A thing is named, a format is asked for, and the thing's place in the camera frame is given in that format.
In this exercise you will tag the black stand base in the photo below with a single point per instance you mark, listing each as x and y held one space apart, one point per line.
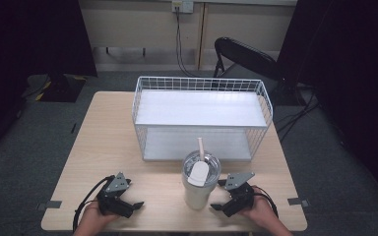
62 88

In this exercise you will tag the white wall socket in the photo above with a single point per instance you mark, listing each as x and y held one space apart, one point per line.
182 5

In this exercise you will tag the grey tape strip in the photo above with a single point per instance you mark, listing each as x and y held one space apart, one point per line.
298 201
50 205

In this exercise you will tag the white cup with straw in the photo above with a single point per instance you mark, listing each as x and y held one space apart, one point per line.
198 187

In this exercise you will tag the person's right hand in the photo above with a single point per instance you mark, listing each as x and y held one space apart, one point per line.
259 209

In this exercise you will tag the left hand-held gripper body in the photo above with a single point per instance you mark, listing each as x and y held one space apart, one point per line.
114 196

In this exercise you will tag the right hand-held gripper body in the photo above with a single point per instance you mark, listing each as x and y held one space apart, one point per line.
240 196

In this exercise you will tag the person's left hand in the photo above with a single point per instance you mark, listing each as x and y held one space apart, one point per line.
93 214

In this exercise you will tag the black folding chair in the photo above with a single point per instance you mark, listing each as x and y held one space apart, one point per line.
246 57

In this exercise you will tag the black curtain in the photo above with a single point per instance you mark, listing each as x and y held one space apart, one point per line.
29 36
347 65

